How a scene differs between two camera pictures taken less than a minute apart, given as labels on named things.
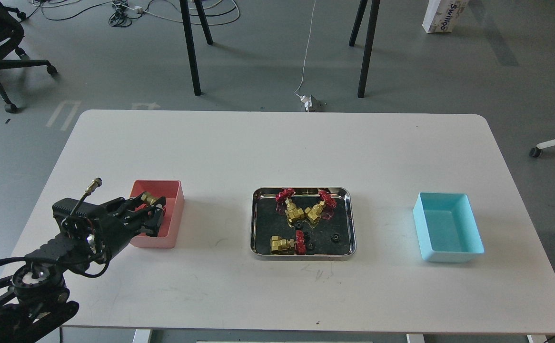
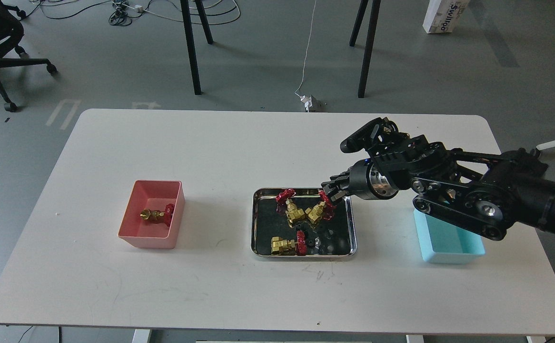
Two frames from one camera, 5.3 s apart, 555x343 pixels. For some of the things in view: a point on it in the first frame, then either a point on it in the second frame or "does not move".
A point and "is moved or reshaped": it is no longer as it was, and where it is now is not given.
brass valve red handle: [283, 246] does not move
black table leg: [362, 6] does not move
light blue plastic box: [446, 227] does not move
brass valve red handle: [149, 198] is moved or reshaped
